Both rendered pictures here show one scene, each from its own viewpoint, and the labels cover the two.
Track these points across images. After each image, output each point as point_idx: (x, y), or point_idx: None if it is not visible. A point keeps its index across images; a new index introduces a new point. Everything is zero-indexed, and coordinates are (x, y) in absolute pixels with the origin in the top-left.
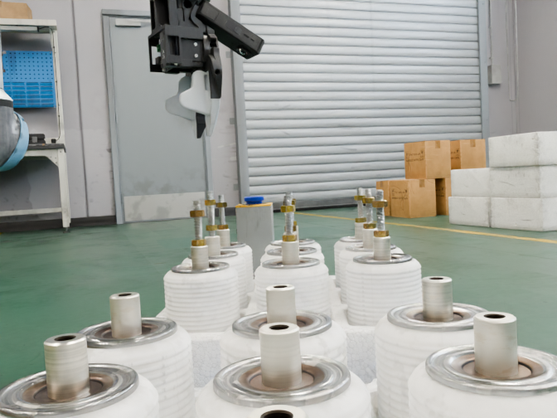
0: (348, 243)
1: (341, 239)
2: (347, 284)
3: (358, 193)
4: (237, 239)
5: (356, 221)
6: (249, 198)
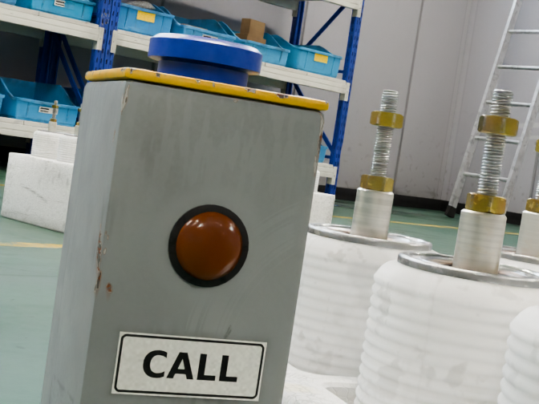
0: (435, 252)
1: (409, 243)
2: None
3: (396, 109)
4: (297, 294)
5: (388, 187)
6: (261, 59)
